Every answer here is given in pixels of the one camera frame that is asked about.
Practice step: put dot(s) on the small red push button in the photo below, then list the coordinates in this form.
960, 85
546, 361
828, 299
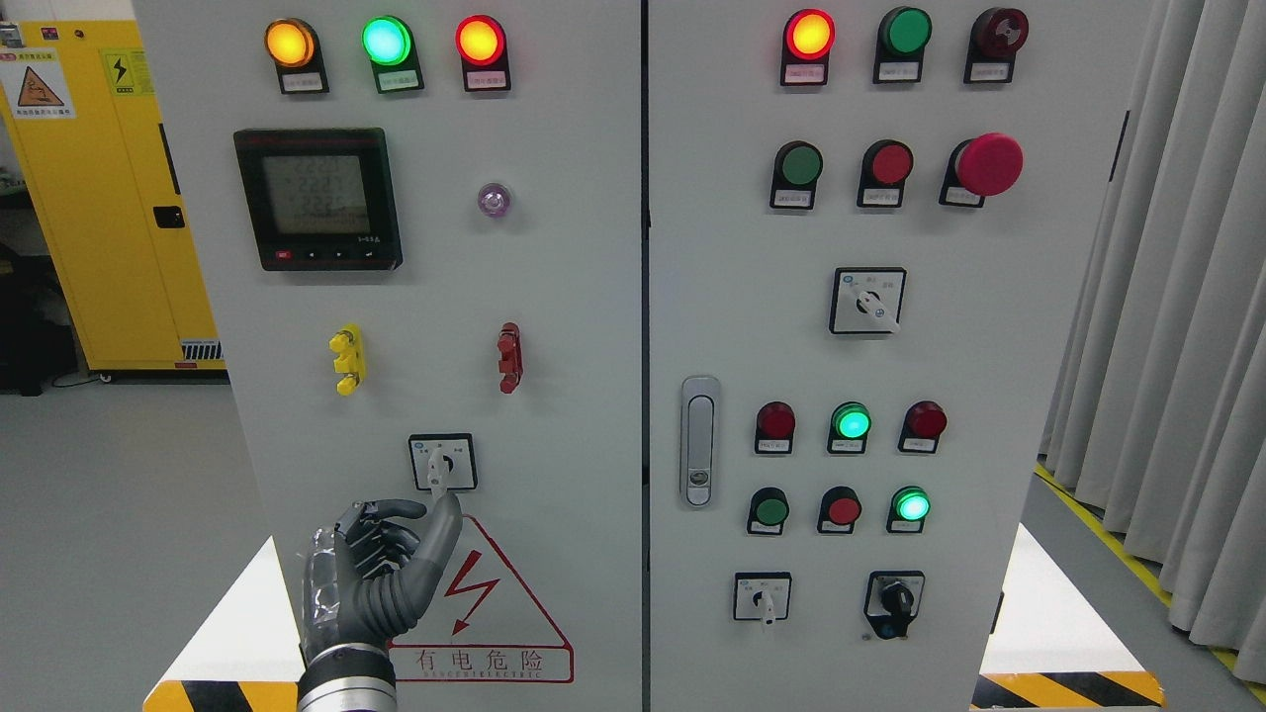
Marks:
839, 511

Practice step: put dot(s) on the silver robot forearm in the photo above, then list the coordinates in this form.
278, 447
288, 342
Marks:
349, 677

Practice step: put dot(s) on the amber indicator light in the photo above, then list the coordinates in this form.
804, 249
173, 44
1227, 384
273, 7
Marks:
295, 51

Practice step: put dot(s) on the black knob selector switch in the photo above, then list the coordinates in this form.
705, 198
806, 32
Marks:
893, 601

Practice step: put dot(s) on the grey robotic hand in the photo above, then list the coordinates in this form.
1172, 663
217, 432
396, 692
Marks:
371, 574

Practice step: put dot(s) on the dark red indicator left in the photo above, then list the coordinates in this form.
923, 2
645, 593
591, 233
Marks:
774, 429

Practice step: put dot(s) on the green lit indicator middle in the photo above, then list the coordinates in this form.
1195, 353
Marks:
848, 430

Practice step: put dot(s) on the red lit indicator light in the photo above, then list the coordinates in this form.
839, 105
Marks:
484, 53

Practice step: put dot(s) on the silver door handle lock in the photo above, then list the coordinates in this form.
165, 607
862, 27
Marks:
697, 429

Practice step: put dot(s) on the small green push button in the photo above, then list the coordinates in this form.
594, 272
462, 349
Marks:
767, 512

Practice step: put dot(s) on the red lit indicator right door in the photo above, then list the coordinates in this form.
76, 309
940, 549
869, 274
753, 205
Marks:
807, 41

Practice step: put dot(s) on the small purple indicator lamp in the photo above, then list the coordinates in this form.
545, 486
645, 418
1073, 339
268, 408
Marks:
494, 200

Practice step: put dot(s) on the black digital power meter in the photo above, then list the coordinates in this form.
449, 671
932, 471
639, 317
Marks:
320, 199

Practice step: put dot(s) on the red terminal connector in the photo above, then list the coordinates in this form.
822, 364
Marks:
510, 357

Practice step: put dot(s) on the green lit indicator light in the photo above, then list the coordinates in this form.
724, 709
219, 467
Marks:
390, 48

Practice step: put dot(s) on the dark red buzzer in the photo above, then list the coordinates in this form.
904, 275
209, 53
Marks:
994, 42

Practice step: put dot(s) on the upper right selector switch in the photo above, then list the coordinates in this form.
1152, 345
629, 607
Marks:
867, 301

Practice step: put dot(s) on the lower white selector switch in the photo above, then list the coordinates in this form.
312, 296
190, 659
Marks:
761, 596

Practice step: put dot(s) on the hazard striped base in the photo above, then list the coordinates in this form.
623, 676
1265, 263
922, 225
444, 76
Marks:
1050, 651
245, 656

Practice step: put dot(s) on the red emergency stop button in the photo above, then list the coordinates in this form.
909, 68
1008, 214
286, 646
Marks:
979, 168

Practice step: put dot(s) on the dark red indicator right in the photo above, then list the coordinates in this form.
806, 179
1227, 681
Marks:
922, 428

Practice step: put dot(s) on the yellow safety cabinet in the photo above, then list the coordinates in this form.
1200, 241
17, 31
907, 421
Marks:
79, 99

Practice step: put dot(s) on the green unlit indicator top right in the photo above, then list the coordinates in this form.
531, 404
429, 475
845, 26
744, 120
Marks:
901, 38

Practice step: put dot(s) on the left hazard striped base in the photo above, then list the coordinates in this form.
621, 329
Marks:
245, 656

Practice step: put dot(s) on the dark red indicator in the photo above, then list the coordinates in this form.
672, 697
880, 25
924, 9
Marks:
922, 428
774, 429

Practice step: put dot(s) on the grey curtain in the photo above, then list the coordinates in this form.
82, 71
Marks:
1158, 420

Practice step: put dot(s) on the rotary selector switch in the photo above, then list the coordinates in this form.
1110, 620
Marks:
447, 459

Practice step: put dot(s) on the grey electrical control cabinet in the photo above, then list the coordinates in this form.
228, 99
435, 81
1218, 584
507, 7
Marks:
637, 141

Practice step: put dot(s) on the yellow terminal connector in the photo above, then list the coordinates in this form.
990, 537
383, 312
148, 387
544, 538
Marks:
349, 363

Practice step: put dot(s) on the right hazard striped base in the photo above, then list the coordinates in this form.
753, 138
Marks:
1050, 651

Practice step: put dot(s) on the green lit push button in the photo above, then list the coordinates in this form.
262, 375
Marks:
908, 511

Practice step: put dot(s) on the red electric danger sticker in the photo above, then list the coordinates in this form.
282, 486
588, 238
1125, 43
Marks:
484, 624

